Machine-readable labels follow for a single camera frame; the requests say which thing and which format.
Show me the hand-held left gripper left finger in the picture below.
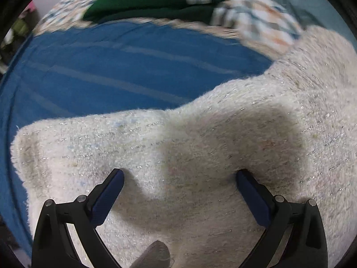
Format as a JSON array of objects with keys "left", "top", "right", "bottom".
[{"left": 31, "top": 169, "right": 125, "bottom": 268}]

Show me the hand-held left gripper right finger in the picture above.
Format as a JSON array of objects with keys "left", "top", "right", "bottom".
[{"left": 236, "top": 169, "right": 328, "bottom": 268}]

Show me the blue and plaid bed cover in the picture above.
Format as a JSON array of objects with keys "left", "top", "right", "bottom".
[{"left": 0, "top": 0, "right": 304, "bottom": 257}]

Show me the pile of hanging clothes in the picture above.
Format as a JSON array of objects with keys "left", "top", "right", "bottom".
[{"left": 0, "top": 1, "right": 37, "bottom": 73}]

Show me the teal blanket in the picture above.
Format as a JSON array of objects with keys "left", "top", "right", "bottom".
[{"left": 245, "top": 0, "right": 343, "bottom": 31}]

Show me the white tweed jacket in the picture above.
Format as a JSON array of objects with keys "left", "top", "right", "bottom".
[{"left": 10, "top": 24, "right": 357, "bottom": 268}]

